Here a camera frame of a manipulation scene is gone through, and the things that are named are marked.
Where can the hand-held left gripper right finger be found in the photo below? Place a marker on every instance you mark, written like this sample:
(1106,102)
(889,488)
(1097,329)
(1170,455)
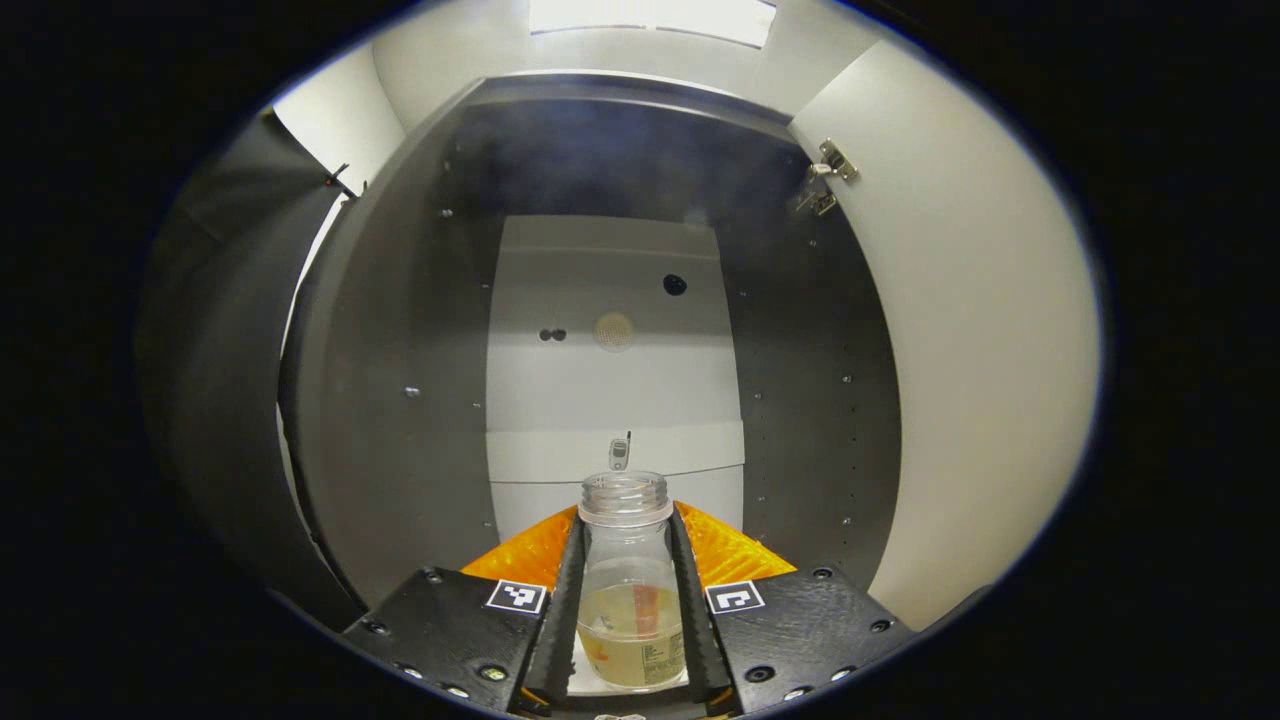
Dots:
(700,620)

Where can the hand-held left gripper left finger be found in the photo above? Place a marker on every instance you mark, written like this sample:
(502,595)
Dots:
(560,620)

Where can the clear glass bottle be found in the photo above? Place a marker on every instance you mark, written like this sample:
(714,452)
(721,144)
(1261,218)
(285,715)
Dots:
(630,560)

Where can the dark grey cabinet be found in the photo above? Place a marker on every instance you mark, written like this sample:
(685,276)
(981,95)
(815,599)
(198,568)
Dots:
(400,450)

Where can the metal door hinge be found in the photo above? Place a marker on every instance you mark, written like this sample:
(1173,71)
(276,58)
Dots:
(838,160)

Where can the black backdrop cloth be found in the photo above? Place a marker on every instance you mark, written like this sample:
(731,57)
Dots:
(220,350)

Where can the long ceiling light panel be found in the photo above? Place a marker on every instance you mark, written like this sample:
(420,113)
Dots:
(650,20)

